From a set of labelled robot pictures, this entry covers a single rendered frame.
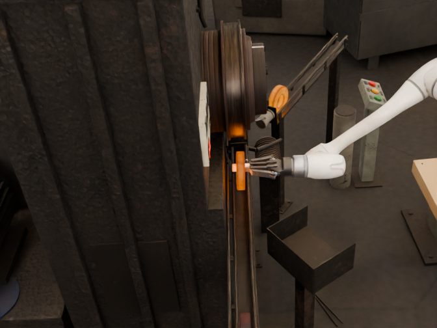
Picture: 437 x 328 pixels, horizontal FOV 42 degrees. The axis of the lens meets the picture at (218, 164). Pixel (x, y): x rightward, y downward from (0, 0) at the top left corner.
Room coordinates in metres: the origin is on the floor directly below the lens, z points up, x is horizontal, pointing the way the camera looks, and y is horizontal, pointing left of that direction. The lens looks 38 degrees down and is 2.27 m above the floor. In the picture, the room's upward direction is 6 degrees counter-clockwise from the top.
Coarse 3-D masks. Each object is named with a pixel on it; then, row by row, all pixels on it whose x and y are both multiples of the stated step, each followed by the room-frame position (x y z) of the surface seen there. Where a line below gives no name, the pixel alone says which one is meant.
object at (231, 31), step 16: (224, 32) 1.97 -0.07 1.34; (240, 32) 1.94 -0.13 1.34; (224, 48) 1.89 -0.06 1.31; (240, 48) 1.87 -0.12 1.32; (224, 64) 1.84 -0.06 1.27; (240, 64) 1.82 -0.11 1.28; (240, 80) 1.80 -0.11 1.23; (240, 96) 1.77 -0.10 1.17; (240, 112) 1.77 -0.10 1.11; (240, 128) 1.79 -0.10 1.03
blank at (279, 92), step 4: (276, 88) 2.45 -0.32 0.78; (280, 88) 2.45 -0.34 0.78; (284, 88) 2.48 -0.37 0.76; (272, 92) 2.43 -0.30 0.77; (276, 92) 2.43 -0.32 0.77; (280, 92) 2.45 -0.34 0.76; (284, 92) 2.48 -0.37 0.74; (272, 96) 2.42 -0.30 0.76; (276, 96) 2.42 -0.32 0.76; (280, 96) 2.49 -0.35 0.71; (284, 96) 2.48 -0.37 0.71; (272, 100) 2.40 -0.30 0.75; (276, 100) 2.42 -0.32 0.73; (280, 100) 2.48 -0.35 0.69; (284, 100) 2.48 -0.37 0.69; (272, 104) 2.39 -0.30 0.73; (276, 104) 2.42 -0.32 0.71; (280, 104) 2.47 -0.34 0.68; (276, 108) 2.42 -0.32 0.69; (280, 108) 2.45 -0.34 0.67; (276, 112) 2.42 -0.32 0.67
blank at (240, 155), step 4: (236, 152) 1.82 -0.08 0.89; (240, 152) 1.81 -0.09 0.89; (244, 152) 1.82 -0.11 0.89; (236, 156) 1.79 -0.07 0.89; (240, 156) 1.78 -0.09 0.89; (244, 156) 1.78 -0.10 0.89; (236, 160) 1.77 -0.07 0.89; (240, 160) 1.76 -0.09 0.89; (244, 160) 1.76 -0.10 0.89; (236, 164) 1.78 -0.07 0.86; (240, 164) 1.75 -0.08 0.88; (244, 164) 1.75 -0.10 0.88; (240, 168) 1.74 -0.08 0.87; (244, 168) 1.74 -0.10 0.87; (236, 172) 1.82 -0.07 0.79; (240, 172) 1.73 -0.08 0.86; (244, 172) 1.73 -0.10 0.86; (240, 176) 1.72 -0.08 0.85; (244, 176) 1.72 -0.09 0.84; (240, 180) 1.71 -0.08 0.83; (244, 180) 1.71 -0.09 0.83; (240, 184) 1.71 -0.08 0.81; (244, 184) 1.71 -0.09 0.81; (240, 188) 1.72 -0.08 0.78; (244, 188) 1.72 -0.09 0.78
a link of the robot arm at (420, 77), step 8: (432, 64) 1.93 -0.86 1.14; (416, 72) 1.93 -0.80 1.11; (424, 72) 1.91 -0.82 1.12; (432, 72) 1.88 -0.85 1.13; (416, 80) 1.90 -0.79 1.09; (424, 80) 1.88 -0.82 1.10; (432, 80) 1.85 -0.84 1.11; (424, 88) 1.87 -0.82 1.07; (432, 88) 1.84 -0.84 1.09; (432, 96) 1.85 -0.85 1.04
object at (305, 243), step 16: (304, 208) 1.65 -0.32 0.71; (288, 224) 1.60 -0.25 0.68; (304, 224) 1.65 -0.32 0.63; (272, 240) 1.52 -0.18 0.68; (288, 240) 1.58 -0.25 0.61; (304, 240) 1.58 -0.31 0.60; (320, 240) 1.57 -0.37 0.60; (272, 256) 1.52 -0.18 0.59; (288, 256) 1.44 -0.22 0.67; (304, 256) 1.50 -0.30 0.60; (320, 256) 1.49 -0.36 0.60; (336, 256) 1.38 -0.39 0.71; (352, 256) 1.43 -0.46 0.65; (304, 272) 1.37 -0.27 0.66; (320, 272) 1.34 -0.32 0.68; (336, 272) 1.39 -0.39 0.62; (304, 288) 1.47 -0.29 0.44; (320, 288) 1.35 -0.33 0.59; (304, 304) 1.47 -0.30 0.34; (304, 320) 1.47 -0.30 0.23
